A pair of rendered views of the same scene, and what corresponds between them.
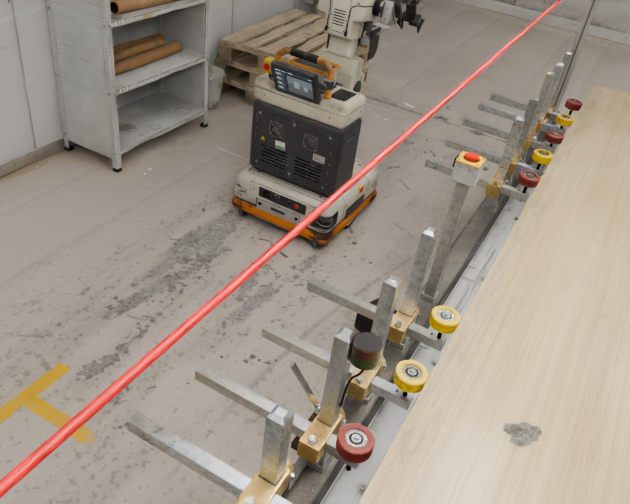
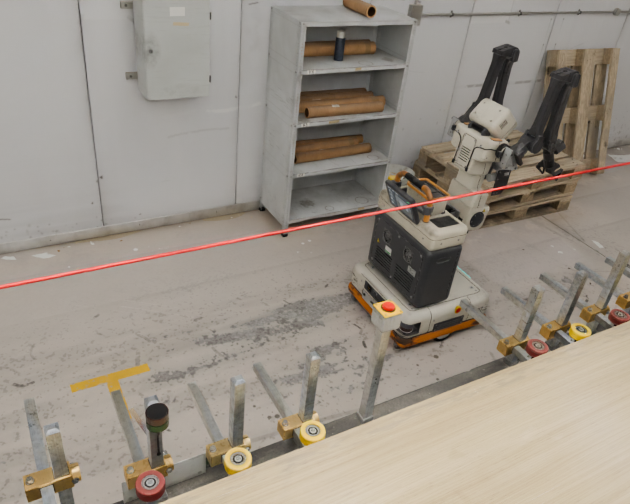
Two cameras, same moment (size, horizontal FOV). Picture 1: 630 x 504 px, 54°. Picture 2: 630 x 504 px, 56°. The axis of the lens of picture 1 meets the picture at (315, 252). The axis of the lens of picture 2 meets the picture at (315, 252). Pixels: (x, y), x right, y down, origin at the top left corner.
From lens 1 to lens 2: 1.10 m
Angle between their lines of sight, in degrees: 27
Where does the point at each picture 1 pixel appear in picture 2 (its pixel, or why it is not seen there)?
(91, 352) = (170, 364)
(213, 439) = not seen: hidden behind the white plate
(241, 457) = not seen: hidden behind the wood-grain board
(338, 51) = (462, 182)
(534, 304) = (404, 456)
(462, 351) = (295, 463)
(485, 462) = not seen: outside the picture
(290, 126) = (396, 237)
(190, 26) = (383, 133)
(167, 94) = (359, 183)
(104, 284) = (213, 318)
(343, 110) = (433, 235)
